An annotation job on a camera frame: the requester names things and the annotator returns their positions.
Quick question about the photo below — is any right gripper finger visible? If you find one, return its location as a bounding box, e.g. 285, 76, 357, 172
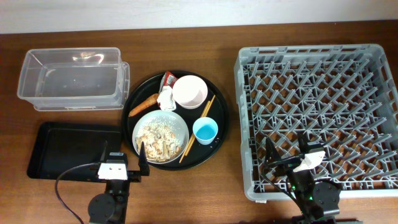
265, 137, 281, 165
297, 133, 310, 149

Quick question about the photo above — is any grey plate with food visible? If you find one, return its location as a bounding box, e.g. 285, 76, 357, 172
132, 110, 190, 164

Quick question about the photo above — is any wooden chopstick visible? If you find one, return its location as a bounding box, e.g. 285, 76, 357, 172
179, 95, 215, 163
179, 101, 211, 163

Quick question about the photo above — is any orange carrot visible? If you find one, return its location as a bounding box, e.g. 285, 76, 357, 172
128, 93, 159, 117

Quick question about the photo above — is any light blue cup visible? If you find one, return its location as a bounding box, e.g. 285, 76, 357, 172
193, 117, 218, 145

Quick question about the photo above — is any white napkin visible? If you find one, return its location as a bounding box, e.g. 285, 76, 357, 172
157, 86, 177, 111

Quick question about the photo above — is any white pink bowl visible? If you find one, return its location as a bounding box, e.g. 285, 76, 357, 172
172, 75, 208, 110

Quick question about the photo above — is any red snack wrapper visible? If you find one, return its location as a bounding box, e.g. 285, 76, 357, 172
159, 71, 178, 93

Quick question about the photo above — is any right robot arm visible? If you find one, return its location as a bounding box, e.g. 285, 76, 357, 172
263, 134, 341, 223

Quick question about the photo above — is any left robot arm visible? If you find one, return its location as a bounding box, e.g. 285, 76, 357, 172
88, 143, 150, 224

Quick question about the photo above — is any grey dishwasher rack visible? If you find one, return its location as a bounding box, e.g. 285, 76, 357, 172
234, 44, 397, 203

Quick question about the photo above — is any food scraps and rice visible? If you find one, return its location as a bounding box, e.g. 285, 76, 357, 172
135, 121, 182, 162

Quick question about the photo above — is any black rectangular tray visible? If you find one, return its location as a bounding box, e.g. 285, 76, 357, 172
27, 121, 122, 180

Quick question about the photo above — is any round black serving tray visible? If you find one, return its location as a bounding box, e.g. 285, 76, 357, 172
121, 72, 229, 171

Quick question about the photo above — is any clear plastic bin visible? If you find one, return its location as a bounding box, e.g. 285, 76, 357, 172
17, 47, 130, 111

